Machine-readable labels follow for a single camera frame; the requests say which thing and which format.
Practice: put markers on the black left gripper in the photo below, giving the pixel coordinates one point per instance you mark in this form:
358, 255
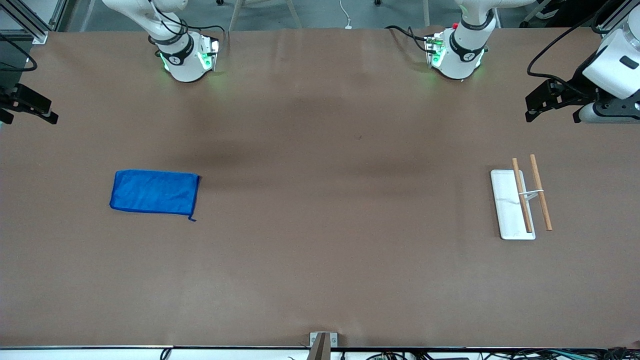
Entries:
576, 86

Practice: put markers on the white table edge rail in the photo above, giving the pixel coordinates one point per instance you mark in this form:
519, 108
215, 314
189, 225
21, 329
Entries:
100, 354

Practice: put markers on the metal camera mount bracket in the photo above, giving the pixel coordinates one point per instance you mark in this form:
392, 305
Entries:
322, 345

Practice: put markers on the aluminium frame profile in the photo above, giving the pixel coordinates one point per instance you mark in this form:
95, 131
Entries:
30, 25
612, 17

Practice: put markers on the blue cloth towel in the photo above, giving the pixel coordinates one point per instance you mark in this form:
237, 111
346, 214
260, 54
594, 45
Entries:
155, 192

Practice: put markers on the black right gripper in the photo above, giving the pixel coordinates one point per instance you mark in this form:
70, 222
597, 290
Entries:
11, 98

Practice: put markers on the white rack with wooden rods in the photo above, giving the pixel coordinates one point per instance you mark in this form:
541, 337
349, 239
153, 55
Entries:
510, 210

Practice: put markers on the beige stand legs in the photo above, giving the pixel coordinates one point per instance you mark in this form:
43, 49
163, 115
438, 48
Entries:
292, 12

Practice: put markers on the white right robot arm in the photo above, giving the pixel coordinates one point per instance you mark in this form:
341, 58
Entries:
185, 65

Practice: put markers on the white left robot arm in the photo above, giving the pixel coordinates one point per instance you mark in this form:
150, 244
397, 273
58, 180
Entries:
462, 55

